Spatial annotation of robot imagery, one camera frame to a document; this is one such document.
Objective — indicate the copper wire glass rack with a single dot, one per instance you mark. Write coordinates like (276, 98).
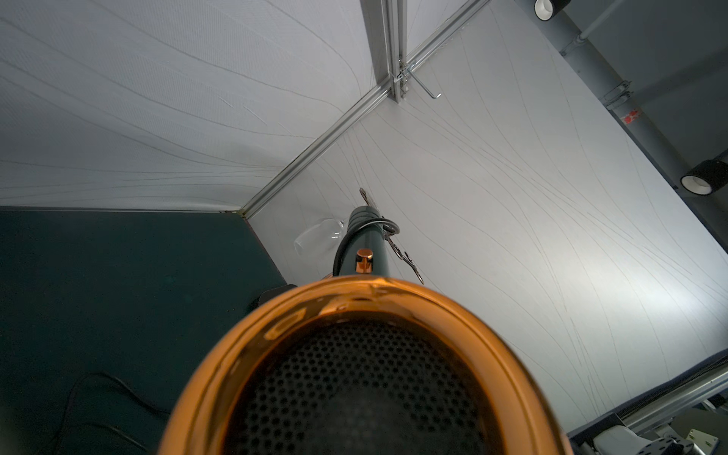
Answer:
(401, 254)

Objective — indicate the green table mat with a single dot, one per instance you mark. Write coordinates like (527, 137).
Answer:
(105, 316)

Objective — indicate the green hair dryer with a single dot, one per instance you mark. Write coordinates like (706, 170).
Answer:
(362, 363)

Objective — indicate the right metal hook bracket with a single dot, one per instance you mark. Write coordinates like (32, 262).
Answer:
(405, 74)

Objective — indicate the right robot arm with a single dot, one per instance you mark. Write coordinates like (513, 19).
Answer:
(692, 432)

